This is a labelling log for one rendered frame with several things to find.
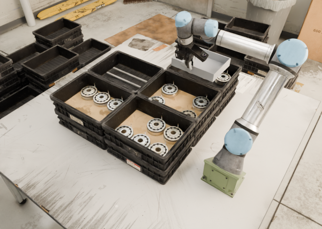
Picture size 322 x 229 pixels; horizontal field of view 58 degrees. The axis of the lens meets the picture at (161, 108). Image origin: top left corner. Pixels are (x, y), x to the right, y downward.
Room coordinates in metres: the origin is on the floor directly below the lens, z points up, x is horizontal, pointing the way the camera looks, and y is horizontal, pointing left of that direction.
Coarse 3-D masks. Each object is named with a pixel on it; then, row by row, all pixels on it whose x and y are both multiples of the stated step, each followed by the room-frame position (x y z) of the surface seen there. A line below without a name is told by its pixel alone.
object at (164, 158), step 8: (136, 96) 1.27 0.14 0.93; (176, 112) 1.14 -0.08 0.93; (104, 120) 1.07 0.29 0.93; (192, 120) 1.07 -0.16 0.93; (104, 128) 1.03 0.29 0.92; (112, 128) 1.02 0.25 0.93; (192, 128) 1.03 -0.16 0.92; (120, 136) 0.97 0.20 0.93; (184, 136) 0.97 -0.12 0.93; (136, 144) 0.91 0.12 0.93; (176, 144) 0.91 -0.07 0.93; (152, 152) 0.86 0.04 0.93; (168, 152) 0.86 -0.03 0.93; (160, 160) 0.83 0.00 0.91
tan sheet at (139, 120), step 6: (132, 114) 1.22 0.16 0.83; (138, 114) 1.22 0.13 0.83; (144, 114) 1.22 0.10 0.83; (126, 120) 1.17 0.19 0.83; (132, 120) 1.17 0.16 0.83; (138, 120) 1.17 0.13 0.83; (144, 120) 1.17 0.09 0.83; (132, 126) 1.13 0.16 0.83; (138, 126) 1.13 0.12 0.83; (144, 126) 1.13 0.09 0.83; (168, 126) 1.13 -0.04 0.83; (138, 132) 1.08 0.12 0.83; (144, 132) 1.08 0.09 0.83; (150, 138) 1.04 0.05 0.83; (156, 138) 1.04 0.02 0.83; (162, 138) 1.04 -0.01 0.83; (150, 144) 1.00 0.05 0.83; (168, 144) 1.00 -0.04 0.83
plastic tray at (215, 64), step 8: (176, 56) 1.45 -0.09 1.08; (208, 56) 1.49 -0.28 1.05; (216, 56) 1.46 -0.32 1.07; (224, 56) 1.43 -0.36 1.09; (176, 64) 1.39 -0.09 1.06; (200, 64) 1.42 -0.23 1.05; (208, 64) 1.42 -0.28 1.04; (216, 64) 1.42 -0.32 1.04; (224, 64) 1.35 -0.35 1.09; (192, 72) 1.33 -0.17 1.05; (200, 72) 1.30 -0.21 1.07; (208, 72) 1.27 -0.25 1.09; (216, 72) 1.27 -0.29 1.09
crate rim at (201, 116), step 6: (162, 72) 1.50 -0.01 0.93; (174, 72) 1.50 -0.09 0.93; (156, 78) 1.44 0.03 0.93; (186, 78) 1.44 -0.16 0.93; (204, 84) 1.38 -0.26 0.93; (216, 90) 1.32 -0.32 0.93; (144, 96) 1.27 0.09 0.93; (156, 102) 1.22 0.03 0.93; (210, 102) 1.22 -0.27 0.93; (186, 114) 1.12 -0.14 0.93; (204, 114) 1.14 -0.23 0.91; (198, 120) 1.08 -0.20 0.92
